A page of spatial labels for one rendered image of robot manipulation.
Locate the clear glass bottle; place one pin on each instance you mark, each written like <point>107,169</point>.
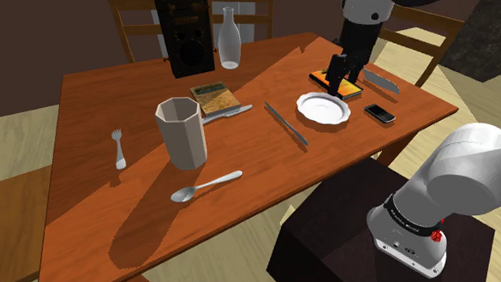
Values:
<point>229,43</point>

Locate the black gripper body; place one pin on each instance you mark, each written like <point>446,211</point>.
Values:
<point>357,38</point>

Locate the white scalloped plate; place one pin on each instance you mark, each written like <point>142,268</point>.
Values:
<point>322,108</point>

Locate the silver butter knife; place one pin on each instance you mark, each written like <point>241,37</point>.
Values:
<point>232,112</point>

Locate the white fork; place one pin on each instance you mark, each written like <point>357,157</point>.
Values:
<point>119,151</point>

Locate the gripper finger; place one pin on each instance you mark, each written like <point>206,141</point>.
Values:
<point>335,73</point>
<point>355,72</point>

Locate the grey kitchen knife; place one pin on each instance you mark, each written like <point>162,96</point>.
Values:
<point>382,81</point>

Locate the green and brown book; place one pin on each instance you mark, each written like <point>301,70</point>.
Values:
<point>215,99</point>

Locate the orange book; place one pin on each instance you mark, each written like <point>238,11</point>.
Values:
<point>351,88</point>

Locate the dark robot stand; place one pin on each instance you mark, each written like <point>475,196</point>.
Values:
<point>332,221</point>

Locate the black speaker box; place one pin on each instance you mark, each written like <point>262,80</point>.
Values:
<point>188,38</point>

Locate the beige octagonal cup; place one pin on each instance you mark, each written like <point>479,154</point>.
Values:
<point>182,136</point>

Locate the wooden chair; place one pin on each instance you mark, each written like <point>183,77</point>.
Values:
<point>140,29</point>
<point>15,224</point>
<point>422,30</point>

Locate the black phone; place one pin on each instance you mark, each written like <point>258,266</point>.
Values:
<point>380,113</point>

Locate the brown wooden table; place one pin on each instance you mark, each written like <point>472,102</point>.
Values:
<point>255,165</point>

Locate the silver spoon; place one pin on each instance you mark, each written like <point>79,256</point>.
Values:
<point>185,194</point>

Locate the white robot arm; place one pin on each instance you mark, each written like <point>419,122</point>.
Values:
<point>464,170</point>

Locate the long thin grey knife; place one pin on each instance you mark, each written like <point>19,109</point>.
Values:
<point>287,124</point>

